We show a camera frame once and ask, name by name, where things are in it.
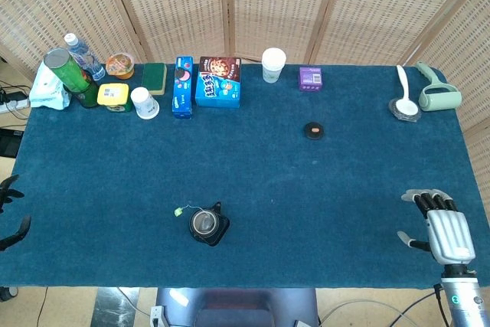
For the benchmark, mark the black caster wheel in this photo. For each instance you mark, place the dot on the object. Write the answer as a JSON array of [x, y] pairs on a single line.
[[7, 293]]

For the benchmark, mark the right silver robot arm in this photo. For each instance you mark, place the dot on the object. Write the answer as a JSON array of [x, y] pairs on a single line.
[[463, 296]]

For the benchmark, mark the green and yellow sponge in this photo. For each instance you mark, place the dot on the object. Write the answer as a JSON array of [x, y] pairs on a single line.
[[154, 78]]

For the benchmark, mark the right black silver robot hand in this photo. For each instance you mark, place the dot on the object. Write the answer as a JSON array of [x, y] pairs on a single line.
[[449, 235]]

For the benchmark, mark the narrow blue cookie box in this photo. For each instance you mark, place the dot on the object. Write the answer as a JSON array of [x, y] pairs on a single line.
[[182, 89]]

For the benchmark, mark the upturned white paper cup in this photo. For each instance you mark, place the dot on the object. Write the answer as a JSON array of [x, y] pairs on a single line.
[[144, 103]]

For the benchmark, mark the clear plastic water bottle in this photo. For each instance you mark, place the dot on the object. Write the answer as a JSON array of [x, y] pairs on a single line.
[[86, 57]]

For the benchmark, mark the small purple box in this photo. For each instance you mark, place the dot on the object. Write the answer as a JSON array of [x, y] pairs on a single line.
[[310, 80]]

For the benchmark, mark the wide blue cookie box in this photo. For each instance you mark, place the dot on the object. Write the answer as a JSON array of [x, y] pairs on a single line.
[[218, 86]]

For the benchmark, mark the black cast iron teapot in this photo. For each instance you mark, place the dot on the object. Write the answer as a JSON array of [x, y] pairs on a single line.
[[221, 227]]

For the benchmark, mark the blue carpet table cover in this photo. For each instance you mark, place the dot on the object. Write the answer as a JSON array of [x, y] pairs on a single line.
[[268, 174]]

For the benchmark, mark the orange sealed food cup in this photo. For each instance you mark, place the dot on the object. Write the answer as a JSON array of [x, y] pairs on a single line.
[[119, 66]]

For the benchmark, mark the pale green lint roller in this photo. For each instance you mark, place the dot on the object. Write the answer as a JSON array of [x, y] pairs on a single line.
[[438, 97]]

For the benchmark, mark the green cylindrical can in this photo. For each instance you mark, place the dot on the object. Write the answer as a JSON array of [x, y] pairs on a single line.
[[67, 70]]

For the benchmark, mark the green tub with yellow lid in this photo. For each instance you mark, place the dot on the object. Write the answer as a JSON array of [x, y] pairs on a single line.
[[113, 95]]

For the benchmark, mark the black power adapter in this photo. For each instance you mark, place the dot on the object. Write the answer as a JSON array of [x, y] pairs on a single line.
[[15, 96]]

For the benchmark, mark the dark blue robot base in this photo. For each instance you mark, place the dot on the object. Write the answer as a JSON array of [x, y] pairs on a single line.
[[237, 308]]

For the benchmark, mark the clear glass dish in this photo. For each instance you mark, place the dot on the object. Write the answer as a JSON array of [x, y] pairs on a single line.
[[398, 114]]

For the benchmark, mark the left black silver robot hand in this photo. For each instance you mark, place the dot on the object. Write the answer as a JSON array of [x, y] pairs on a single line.
[[23, 229]]

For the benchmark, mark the white wet wipes pack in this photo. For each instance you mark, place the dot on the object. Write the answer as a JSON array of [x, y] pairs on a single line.
[[46, 91]]

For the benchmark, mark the white power strip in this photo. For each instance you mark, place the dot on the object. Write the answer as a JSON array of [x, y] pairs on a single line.
[[13, 106]]

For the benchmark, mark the black box on floor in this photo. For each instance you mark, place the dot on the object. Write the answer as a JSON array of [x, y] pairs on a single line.
[[9, 143]]

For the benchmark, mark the woven folding screen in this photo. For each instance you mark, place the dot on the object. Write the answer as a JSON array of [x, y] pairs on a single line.
[[183, 5]]

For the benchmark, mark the stack of white paper cups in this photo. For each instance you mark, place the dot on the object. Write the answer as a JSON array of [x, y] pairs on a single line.
[[273, 64]]

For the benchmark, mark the white plastic spoon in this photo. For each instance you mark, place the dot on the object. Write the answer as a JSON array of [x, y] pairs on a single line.
[[406, 105]]

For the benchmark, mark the black lid orange knob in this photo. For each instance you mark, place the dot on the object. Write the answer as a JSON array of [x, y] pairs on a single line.
[[314, 131]]

